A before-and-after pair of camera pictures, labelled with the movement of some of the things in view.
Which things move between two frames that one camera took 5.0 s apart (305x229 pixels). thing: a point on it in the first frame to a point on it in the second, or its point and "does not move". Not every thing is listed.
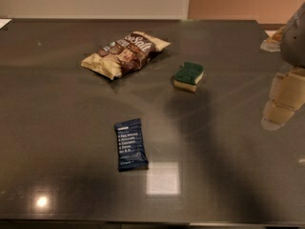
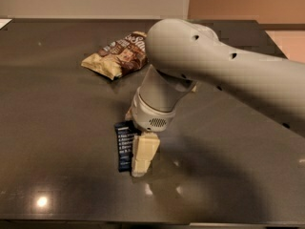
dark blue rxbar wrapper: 130,143 does not move
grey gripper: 294,45 to 149,117
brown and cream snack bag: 132,52 does not move
